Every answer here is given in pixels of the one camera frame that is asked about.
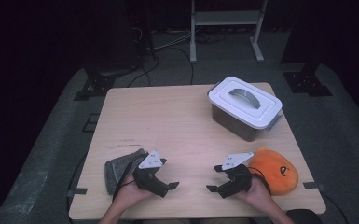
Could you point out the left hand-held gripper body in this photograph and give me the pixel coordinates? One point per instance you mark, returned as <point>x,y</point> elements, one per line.
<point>147,180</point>

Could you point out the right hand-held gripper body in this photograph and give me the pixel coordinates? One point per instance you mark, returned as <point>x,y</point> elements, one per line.
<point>237,180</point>

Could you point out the grey fluffy cloth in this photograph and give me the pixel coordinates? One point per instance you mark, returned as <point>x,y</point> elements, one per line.
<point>118,171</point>

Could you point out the orange plush toy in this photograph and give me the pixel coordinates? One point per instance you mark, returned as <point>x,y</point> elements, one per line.
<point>276,174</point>

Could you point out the transparent grey plastic box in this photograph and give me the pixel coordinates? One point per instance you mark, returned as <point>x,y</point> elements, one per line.
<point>233,124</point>

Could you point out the person's left hand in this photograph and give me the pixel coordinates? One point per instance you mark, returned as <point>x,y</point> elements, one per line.
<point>129,194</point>

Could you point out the person's right hand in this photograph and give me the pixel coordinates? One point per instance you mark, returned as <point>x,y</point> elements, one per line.
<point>258,193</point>

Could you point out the dark grey tape strip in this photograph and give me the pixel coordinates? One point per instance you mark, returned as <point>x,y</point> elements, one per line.
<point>314,185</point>
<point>77,191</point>

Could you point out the black chair armrest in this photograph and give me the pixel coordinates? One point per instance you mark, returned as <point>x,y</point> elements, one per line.
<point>303,216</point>

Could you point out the black tape square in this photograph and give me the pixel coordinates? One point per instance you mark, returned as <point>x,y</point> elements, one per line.
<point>85,123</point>

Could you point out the black stand base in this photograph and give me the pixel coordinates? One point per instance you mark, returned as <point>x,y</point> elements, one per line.
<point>304,82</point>
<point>99,84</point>

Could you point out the white metal stand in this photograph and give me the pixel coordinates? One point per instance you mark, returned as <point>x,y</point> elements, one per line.
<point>223,18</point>

